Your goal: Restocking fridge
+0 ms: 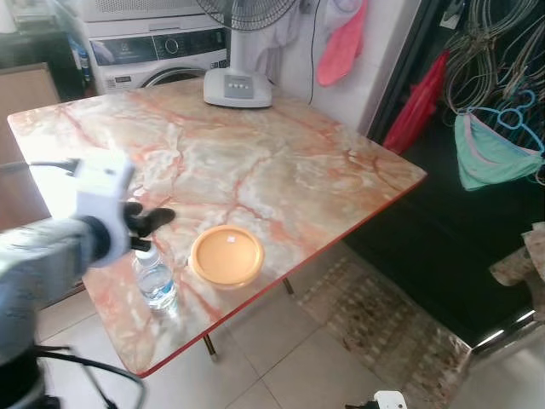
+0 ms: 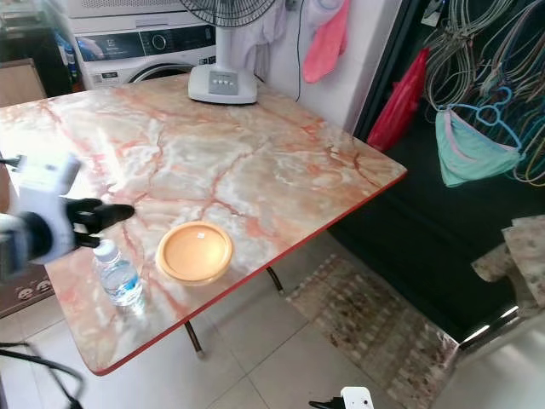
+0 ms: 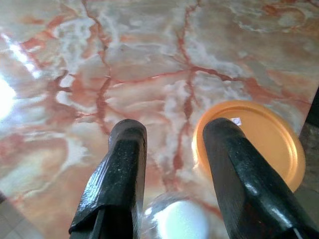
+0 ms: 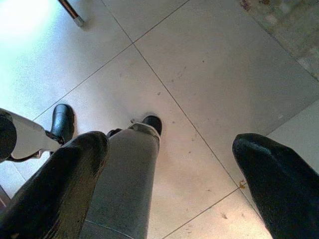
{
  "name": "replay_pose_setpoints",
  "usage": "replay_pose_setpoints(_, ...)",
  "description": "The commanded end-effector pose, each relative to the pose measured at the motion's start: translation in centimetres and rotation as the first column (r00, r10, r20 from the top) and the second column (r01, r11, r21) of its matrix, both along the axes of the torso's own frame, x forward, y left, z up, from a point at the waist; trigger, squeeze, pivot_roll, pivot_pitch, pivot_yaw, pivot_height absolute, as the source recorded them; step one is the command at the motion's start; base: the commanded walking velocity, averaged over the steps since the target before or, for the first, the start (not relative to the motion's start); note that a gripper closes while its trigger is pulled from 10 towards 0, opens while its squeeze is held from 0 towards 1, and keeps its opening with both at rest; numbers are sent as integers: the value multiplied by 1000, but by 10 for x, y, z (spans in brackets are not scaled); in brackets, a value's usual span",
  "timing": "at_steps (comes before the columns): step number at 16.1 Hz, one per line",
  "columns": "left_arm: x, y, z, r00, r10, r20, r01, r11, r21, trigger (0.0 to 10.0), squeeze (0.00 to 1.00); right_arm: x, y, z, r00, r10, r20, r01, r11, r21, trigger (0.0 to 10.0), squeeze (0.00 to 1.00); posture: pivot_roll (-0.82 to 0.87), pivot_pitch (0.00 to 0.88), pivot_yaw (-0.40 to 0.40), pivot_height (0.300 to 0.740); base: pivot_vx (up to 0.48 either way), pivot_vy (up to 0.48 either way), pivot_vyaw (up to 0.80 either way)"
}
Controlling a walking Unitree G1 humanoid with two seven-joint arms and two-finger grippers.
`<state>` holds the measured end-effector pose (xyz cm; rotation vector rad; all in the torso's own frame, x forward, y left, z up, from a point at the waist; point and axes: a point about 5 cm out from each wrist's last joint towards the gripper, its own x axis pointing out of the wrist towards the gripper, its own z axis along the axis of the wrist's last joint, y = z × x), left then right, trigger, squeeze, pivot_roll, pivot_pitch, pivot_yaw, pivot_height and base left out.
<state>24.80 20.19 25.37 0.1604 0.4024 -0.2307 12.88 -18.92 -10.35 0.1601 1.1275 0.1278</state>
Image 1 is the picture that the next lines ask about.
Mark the clear plastic water bottle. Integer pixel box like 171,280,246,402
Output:
132,245,178,313

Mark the black fridge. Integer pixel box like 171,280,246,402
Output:
344,0,545,346

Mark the orange round plastic plate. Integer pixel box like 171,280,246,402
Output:
188,224,266,290

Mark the teal hanging garment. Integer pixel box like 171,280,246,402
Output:
453,111,544,193

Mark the blue clothes hanger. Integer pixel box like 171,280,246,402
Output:
467,89,545,156

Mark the white washing machine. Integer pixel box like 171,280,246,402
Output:
83,12,231,95

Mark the brown wooden cabinet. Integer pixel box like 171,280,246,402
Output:
0,63,62,231

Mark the red hanging cloth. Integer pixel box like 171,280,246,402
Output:
381,49,450,155

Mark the pink hanging cloth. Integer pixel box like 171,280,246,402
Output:
316,0,370,88

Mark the patterned floor mat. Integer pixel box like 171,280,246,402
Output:
292,254,474,406

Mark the white hanging cloth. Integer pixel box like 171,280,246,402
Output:
324,0,365,39

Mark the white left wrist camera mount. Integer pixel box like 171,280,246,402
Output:
72,153,137,267

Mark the white pedestal fan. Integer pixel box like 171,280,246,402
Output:
194,0,301,110

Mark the wire clothes hangers bundle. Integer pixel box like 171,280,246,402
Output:
441,0,545,116

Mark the black fan power cord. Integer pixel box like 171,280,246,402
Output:
308,0,321,83

